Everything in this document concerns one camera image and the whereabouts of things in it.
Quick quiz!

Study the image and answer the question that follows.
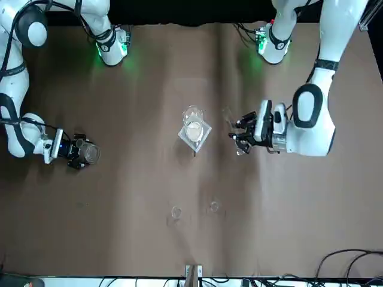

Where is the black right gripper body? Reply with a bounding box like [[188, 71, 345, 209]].
[[60, 139, 78, 163]]

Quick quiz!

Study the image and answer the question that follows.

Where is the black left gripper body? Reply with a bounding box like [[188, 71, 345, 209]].
[[249, 117, 273, 151]]

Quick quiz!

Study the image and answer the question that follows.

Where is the glass conical flask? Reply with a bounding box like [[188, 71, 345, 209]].
[[78, 140, 101, 165]]

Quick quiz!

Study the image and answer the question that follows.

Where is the glass graduated cylinder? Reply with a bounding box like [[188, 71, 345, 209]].
[[221, 106, 245, 157]]

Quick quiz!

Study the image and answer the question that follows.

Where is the large glass beaker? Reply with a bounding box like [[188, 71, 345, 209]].
[[182, 105, 205, 142]]

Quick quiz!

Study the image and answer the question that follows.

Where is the black base cable bundle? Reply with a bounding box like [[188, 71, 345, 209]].
[[232, 23, 262, 46]]

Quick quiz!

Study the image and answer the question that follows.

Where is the aluminium profile post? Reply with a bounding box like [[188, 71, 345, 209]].
[[184, 264, 203, 287]]

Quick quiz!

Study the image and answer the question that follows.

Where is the aluminium frame profile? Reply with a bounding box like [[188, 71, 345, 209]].
[[358, 0, 383, 32]]

